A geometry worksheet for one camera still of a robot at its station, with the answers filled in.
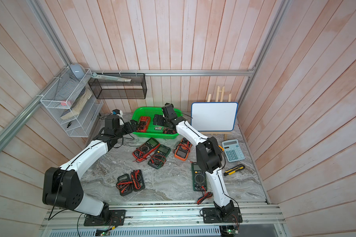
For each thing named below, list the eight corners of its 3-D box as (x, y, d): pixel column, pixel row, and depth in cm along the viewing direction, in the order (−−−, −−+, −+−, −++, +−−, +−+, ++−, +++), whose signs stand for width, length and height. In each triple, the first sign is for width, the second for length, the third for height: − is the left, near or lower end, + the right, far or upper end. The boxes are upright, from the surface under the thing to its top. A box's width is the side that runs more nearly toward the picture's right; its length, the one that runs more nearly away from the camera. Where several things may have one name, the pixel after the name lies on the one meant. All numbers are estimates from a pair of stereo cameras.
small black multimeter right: (135, 193, 83) (133, 190, 80) (131, 174, 90) (130, 171, 87) (145, 189, 85) (144, 186, 81) (141, 171, 92) (140, 168, 88)
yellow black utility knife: (225, 177, 89) (226, 175, 87) (222, 173, 91) (223, 171, 88) (243, 168, 92) (245, 167, 90) (241, 165, 94) (242, 163, 92)
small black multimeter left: (115, 196, 82) (112, 193, 79) (120, 176, 89) (117, 173, 86) (131, 196, 82) (129, 193, 79) (135, 176, 89) (133, 173, 86)
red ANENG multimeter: (131, 155, 98) (130, 153, 95) (152, 139, 107) (152, 136, 104) (139, 163, 95) (138, 161, 92) (160, 145, 103) (160, 143, 100)
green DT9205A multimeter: (148, 165, 94) (147, 162, 91) (161, 146, 103) (160, 143, 100) (159, 171, 91) (159, 168, 88) (171, 151, 100) (171, 148, 97)
